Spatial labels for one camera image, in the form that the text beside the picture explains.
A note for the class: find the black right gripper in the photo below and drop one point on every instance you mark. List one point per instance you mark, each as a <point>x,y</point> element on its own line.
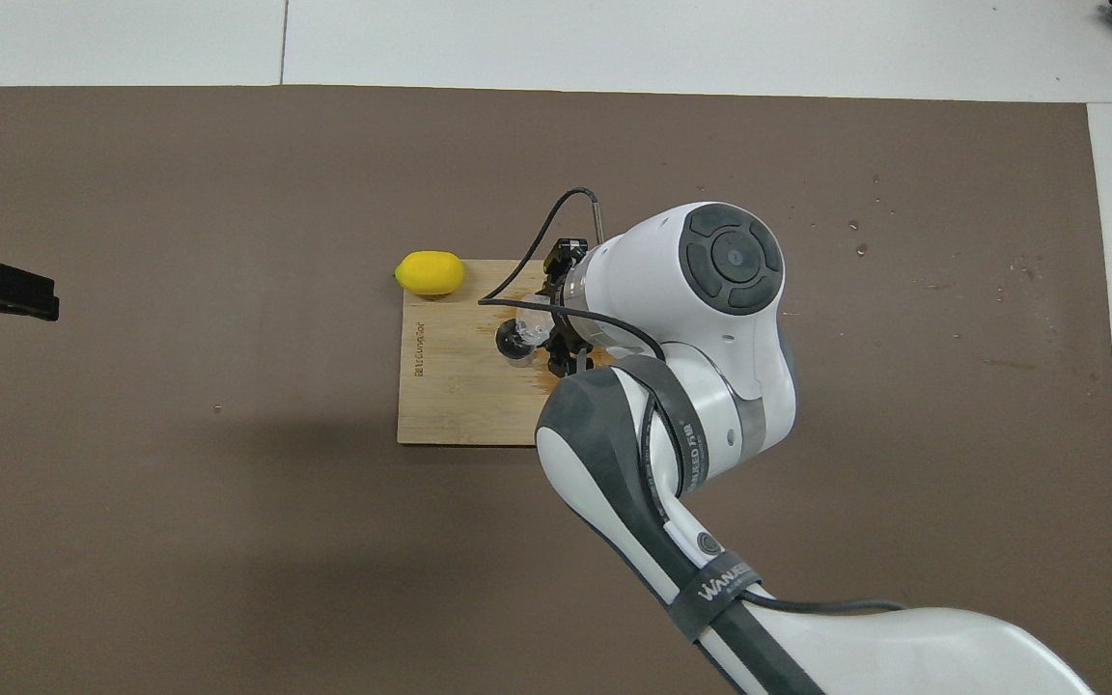
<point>556,304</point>

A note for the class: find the clear glass cup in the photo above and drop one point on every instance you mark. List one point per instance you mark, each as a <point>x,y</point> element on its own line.
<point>537,319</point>

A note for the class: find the steel jigger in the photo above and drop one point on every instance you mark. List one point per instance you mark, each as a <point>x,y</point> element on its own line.
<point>508,342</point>

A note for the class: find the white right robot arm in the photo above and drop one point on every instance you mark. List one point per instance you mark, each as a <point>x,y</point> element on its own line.
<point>633,290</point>

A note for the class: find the yellow lemon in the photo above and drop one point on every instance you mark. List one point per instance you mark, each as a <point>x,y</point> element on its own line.
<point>430,272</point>

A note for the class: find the wooden cutting board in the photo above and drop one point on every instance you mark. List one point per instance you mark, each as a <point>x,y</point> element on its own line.
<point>450,386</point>

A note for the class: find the brown table mat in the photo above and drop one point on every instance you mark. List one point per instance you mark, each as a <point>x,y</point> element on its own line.
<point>228,174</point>

